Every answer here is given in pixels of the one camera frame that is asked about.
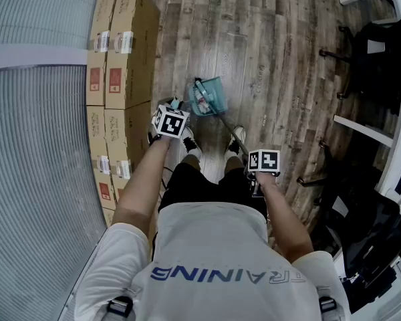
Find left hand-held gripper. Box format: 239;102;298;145
148;97;191;139

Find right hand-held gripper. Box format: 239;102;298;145
243;148;282;199

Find teal broom with metal pole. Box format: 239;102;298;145
192;76;252;157

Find teal dustpan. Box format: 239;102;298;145
171;76;229;117

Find person's right forearm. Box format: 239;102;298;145
253;172;315;266

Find person's left forearm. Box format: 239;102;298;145
111;134;175;229

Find person's left shoe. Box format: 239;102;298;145
179;126;202;157

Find person's shoe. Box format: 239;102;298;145
225;125;248;156
179;126;202;157

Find person's right leg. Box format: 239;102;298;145
224;152;244;181

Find person's leg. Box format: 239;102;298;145
224;152;244;181
180;154;202;169

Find person's right shoe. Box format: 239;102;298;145
225;125;248;156

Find person's left leg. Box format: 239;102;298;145
180;154;202;169

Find person's black shorts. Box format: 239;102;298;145
158;162;269;221

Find stack of cardboard boxes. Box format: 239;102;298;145
85;0;161;227

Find person's white shirt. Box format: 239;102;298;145
74;201;352;321

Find black mesh office chair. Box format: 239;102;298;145
295;140;401;314
318;19;401;114

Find glass partition with blinds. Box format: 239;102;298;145
0;0;113;321

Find black cable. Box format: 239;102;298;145
158;165;175;195

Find black strap buckle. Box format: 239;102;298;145
106;295;135;319
317;295;339;314

